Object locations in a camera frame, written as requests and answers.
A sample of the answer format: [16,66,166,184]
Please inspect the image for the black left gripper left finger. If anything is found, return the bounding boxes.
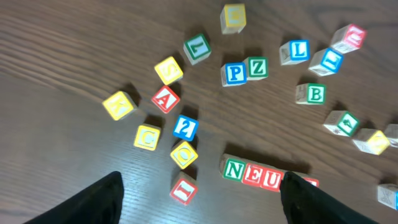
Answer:
[25,171,124,224]

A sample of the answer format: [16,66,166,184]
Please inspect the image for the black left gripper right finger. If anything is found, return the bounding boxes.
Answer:
[280,171,377,224]

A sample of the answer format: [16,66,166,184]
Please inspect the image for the red u block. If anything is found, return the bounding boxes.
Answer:
[260,166,284,192]
[330,24,368,54]

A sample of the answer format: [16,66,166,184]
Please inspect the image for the red E block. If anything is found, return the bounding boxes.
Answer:
[241,160,266,187]

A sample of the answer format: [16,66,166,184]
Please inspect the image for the green N block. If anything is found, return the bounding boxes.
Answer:
[219,154,247,182]

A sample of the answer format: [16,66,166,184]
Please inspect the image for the blue P block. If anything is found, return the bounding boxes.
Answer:
[221,62,247,87]

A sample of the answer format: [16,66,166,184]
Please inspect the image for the red i block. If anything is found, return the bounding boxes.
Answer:
[303,177,320,187]
[169,171,198,205]

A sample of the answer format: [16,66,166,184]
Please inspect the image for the yellow C block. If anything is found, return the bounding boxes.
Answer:
[134,124,161,151]

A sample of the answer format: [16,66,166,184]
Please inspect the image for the blue T block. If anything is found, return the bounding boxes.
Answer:
[377,184,397,210]

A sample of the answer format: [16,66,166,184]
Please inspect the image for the green 4 block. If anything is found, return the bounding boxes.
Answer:
[323,110,360,137]

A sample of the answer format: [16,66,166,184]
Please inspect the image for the yellow block near 4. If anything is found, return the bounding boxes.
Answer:
[352,128,390,156]

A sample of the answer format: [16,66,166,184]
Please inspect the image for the yellow O block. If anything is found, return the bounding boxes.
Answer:
[170,140,198,169]

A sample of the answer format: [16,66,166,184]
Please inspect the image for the yellow K block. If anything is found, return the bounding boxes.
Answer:
[102,91,138,121]

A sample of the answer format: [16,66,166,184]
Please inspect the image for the green B block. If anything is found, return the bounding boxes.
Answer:
[295,83,326,105]

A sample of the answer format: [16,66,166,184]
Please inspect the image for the blue 2 block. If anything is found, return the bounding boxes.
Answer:
[173,114,199,141]

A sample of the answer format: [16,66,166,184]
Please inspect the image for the red A block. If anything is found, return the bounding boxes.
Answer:
[151,85,180,114]

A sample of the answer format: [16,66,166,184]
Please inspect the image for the green Z block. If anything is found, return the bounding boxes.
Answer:
[243,57,269,81]

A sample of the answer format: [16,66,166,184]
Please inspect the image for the blue L block right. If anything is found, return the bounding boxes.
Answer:
[308,48,344,77]

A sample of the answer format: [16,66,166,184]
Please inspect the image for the blue l block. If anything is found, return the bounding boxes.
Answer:
[308,48,344,77]
[279,40,310,65]

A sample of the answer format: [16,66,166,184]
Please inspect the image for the yellow S block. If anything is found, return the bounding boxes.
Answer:
[154,56,183,85]

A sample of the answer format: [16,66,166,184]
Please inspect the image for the blue L block left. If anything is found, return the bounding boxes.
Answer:
[279,40,310,65]

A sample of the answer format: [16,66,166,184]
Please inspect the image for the red U block top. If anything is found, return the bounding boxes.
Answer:
[330,24,368,54]

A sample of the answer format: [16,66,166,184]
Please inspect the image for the green 7 block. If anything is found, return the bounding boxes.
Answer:
[183,33,211,65]

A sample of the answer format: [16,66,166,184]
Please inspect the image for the yellow block top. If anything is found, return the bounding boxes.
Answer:
[220,4,246,35]

